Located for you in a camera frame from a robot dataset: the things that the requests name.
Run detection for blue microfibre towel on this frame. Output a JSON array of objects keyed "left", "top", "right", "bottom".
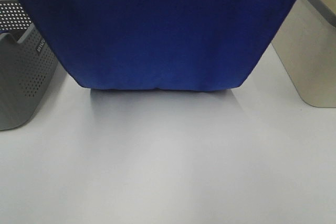
[{"left": 19, "top": 0, "right": 296, "bottom": 91}]

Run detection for grey perforated plastic basket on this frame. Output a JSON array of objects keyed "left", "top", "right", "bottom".
[{"left": 1, "top": 0, "right": 58, "bottom": 131}]

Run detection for beige plastic bin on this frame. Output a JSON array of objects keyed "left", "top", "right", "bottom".
[{"left": 272, "top": 0, "right": 335, "bottom": 108}]

